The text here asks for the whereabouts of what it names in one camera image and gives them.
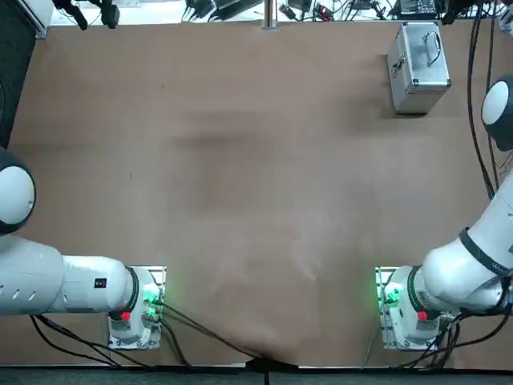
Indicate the silver aluminium medical kit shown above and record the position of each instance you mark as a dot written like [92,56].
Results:
[421,100]

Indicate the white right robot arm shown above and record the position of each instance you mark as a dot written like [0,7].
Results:
[461,280]

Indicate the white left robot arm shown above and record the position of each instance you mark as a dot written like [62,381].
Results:
[60,284]

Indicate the large labelled black power adapter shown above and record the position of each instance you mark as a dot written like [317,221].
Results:
[417,6]

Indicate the small black power adapter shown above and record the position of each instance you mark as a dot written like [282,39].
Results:
[198,8]

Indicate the grey power adapter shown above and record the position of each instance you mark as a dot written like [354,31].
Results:
[236,4]

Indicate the black plug with red light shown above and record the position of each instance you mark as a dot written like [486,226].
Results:
[289,11]
[324,11]

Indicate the aluminium camera post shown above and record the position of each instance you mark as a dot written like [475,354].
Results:
[269,14]
[40,25]
[506,22]

